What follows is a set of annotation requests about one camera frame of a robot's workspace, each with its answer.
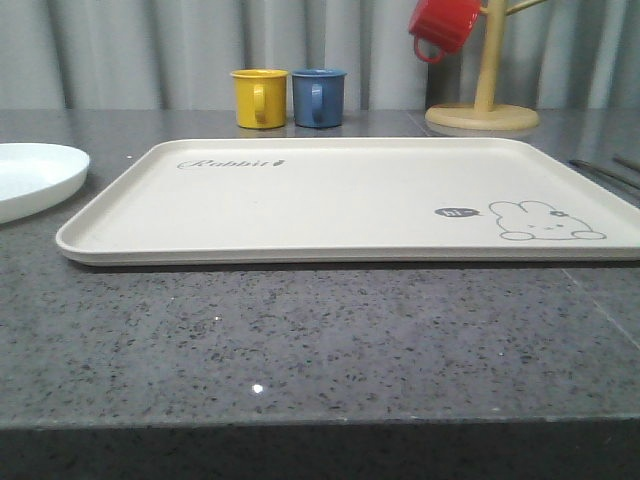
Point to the silver metal fork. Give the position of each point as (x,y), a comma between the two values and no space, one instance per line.
(604,172)

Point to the white round plate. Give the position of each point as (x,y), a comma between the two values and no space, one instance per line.
(37,176)

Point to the cream rabbit serving tray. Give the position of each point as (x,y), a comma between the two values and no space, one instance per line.
(275,200)

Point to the blue enamel mug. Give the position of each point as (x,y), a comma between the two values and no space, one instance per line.
(318,97)

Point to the yellow enamel mug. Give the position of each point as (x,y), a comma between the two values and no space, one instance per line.
(261,96)

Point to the wooden mug tree stand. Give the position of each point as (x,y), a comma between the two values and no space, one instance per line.
(484,113)

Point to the red enamel mug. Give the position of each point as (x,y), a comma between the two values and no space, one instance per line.
(445,24)

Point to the grey pleated curtain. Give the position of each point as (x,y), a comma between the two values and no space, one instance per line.
(180,54)

